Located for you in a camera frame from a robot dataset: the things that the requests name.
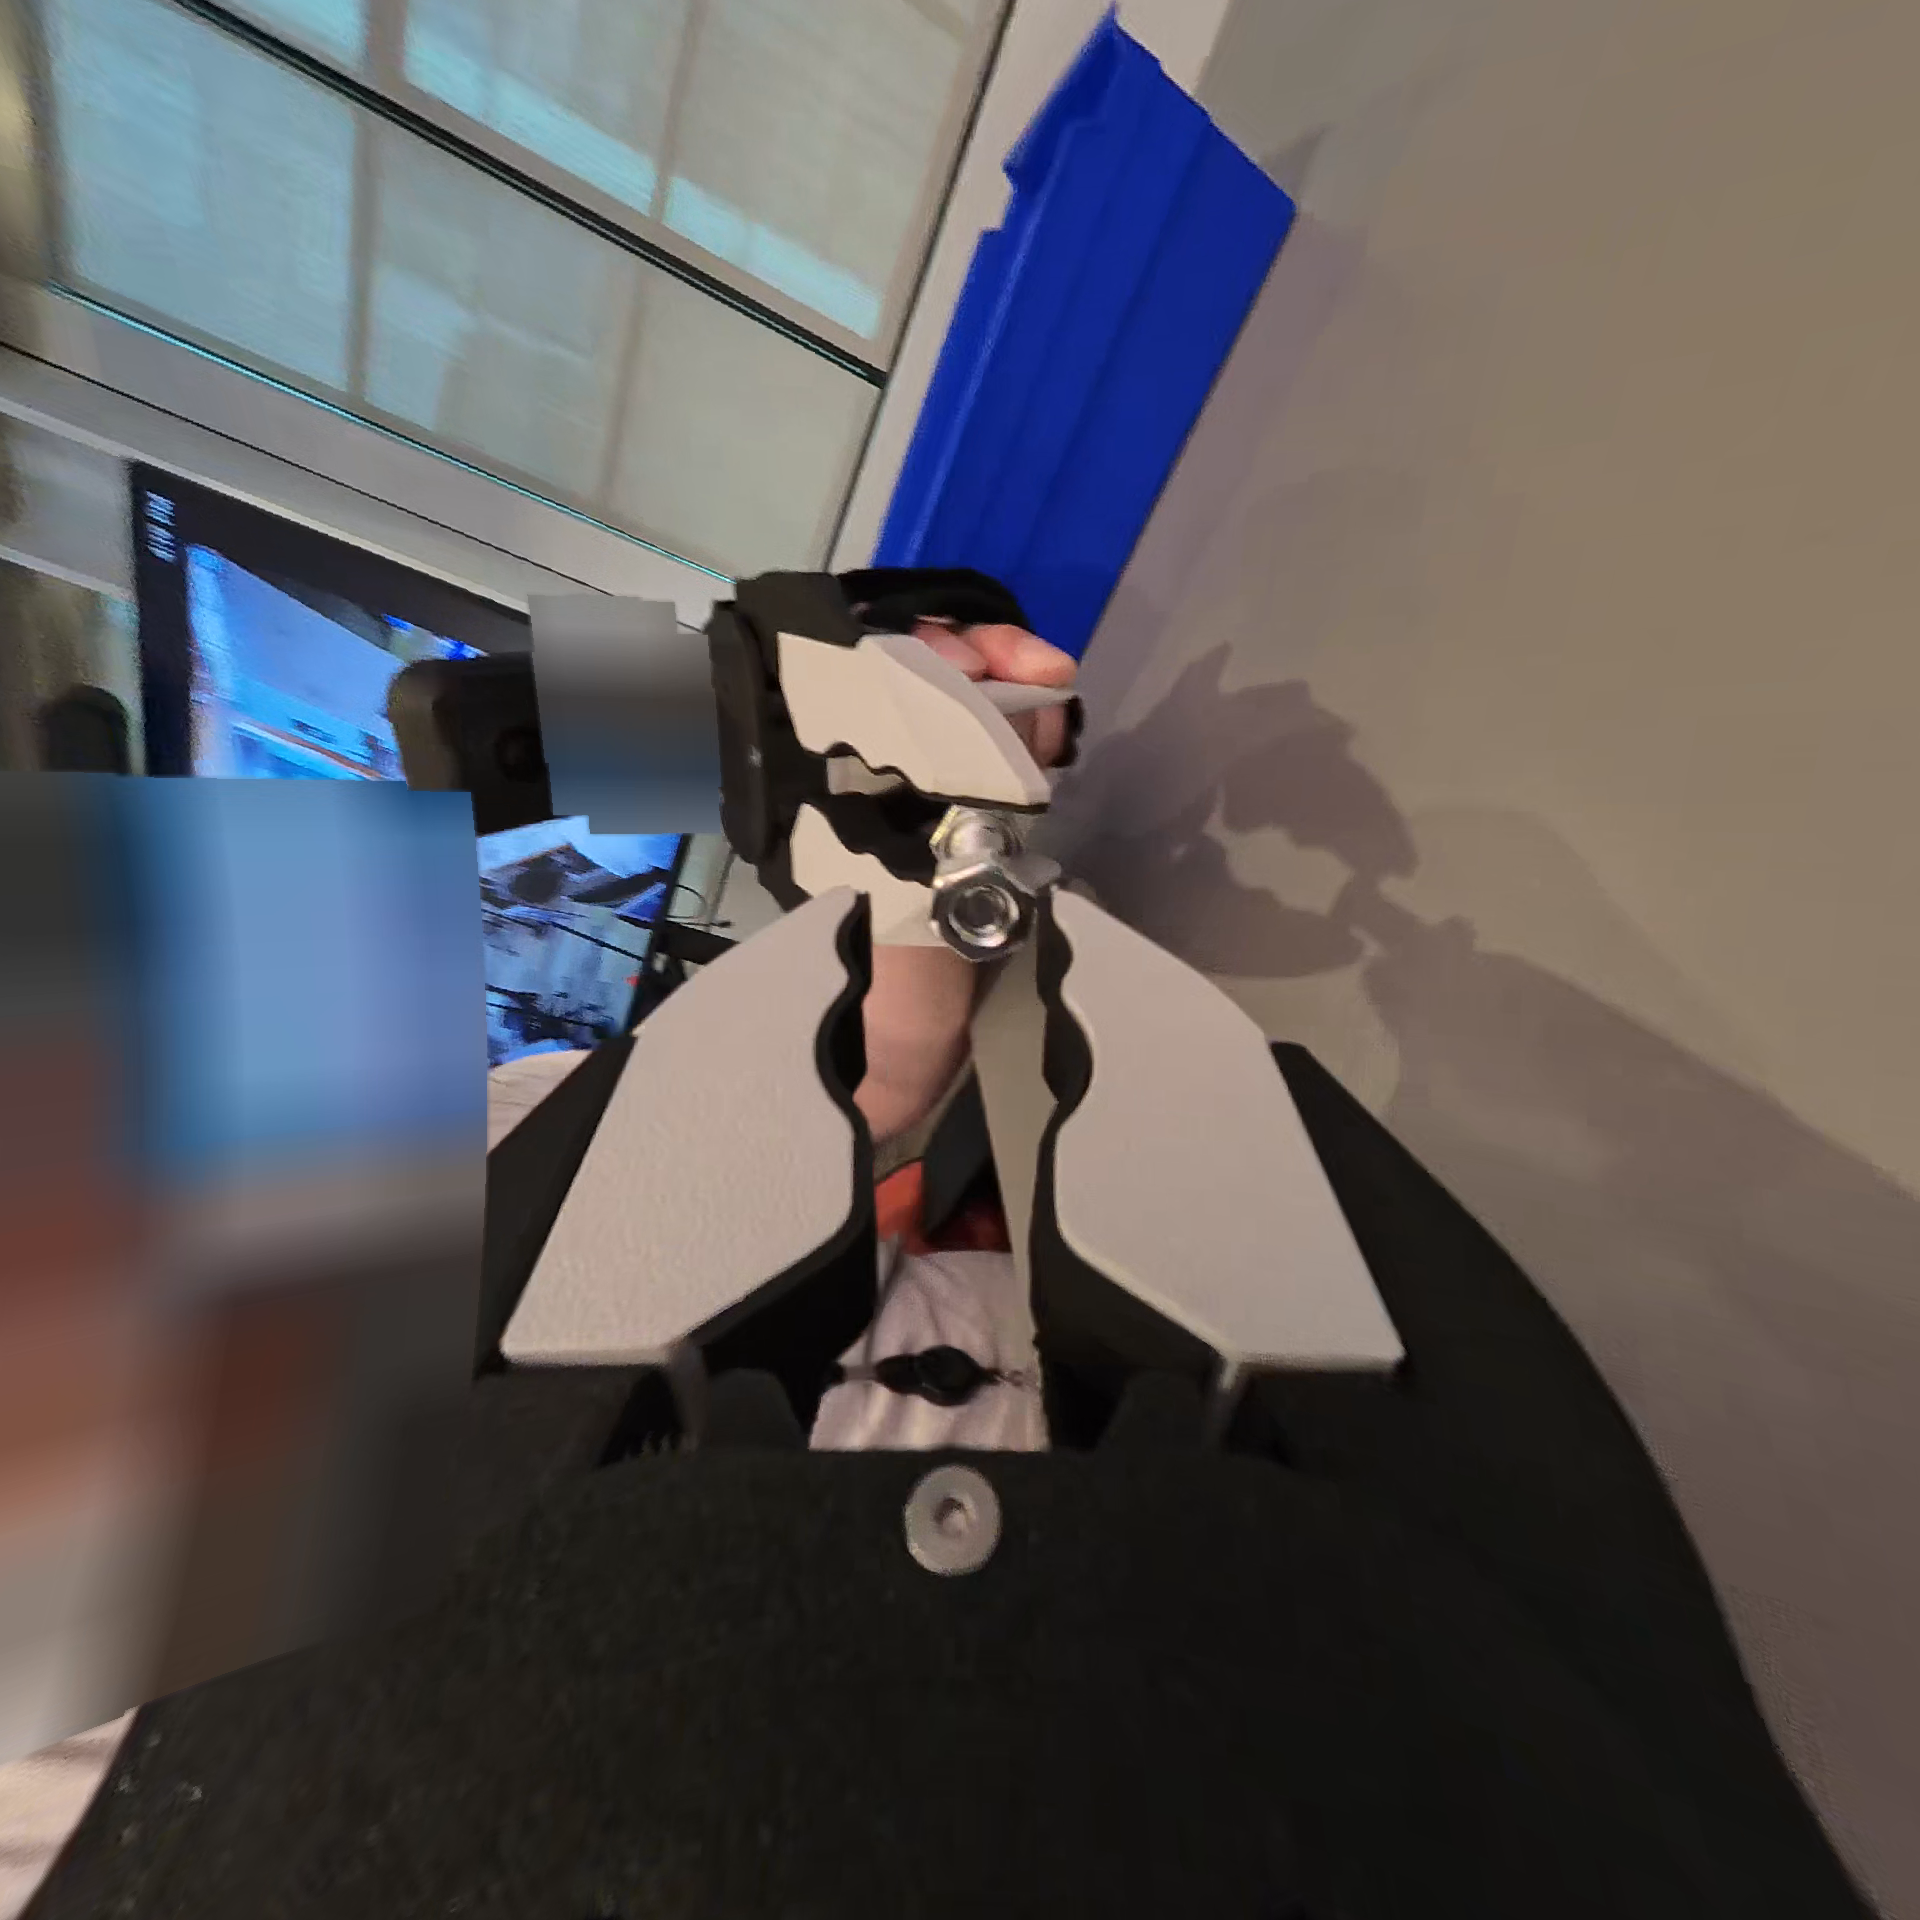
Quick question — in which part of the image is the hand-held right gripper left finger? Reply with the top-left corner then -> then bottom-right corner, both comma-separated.
498,891 -> 877,1413

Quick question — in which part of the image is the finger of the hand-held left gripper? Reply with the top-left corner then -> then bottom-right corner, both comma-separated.
782,637 -> 1085,812
758,794 -> 963,908

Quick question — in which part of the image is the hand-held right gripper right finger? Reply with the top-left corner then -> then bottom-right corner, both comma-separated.
1031,891 -> 1405,1413

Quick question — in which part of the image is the silver hex bolt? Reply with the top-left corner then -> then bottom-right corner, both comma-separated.
926,795 -> 1038,878

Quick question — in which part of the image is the silver hex nut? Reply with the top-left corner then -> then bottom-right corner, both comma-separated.
931,861 -> 1058,968

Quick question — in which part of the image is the blue plastic bin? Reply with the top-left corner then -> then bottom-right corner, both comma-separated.
871,10 -> 1299,663

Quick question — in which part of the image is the person's left hand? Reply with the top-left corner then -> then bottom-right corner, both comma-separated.
916,619 -> 1082,707

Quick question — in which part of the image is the orange cloth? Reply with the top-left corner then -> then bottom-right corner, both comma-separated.
871,1156 -> 1009,1247

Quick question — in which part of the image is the large window with blinds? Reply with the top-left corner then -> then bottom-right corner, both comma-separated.
0,0 -> 1009,548

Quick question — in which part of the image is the black shoulder strap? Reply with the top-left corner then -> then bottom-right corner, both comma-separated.
854,1351 -> 1042,1405

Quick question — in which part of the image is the wall screen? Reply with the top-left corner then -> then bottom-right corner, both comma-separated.
127,467 -> 714,1067

